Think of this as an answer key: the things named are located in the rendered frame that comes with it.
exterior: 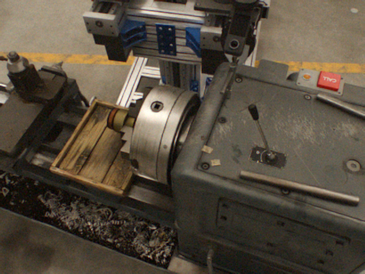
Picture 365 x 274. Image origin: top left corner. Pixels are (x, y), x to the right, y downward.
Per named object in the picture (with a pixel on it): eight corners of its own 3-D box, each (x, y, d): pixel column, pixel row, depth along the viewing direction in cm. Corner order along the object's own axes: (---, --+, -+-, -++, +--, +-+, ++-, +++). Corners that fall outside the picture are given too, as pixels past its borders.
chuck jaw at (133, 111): (163, 121, 122) (169, 87, 119) (157, 124, 118) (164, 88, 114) (133, 113, 125) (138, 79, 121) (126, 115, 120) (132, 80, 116)
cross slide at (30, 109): (73, 79, 157) (70, 71, 153) (14, 159, 134) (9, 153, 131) (40, 69, 160) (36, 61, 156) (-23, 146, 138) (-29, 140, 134)
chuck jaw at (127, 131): (154, 132, 117) (138, 158, 109) (155, 143, 121) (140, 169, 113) (124, 123, 119) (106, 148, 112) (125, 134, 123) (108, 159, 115)
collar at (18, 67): (33, 60, 136) (30, 54, 133) (21, 75, 131) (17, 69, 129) (15, 55, 137) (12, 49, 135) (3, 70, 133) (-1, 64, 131)
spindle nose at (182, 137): (204, 132, 132) (203, 98, 114) (185, 182, 123) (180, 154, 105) (197, 129, 133) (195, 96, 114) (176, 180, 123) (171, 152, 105)
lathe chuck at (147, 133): (193, 123, 140) (189, 69, 113) (162, 196, 126) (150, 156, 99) (171, 117, 142) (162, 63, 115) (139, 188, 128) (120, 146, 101)
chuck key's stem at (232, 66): (230, 100, 105) (235, 67, 96) (223, 97, 105) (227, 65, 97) (232, 95, 106) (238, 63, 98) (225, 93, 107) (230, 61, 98)
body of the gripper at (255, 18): (259, 27, 97) (266, -14, 87) (250, 48, 93) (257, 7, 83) (231, 20, 99) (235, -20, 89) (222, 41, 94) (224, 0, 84)
